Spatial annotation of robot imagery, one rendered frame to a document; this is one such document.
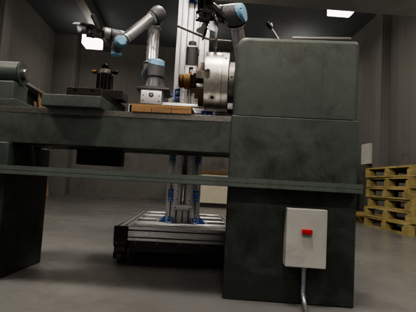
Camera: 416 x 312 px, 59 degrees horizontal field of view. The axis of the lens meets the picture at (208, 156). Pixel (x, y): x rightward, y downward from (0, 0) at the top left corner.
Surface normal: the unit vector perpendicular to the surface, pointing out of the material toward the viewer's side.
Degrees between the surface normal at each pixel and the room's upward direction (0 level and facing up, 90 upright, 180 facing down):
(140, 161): 90
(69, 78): 90
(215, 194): 90
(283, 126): 90
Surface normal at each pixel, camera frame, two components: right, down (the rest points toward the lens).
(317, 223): -0.05, -0.07
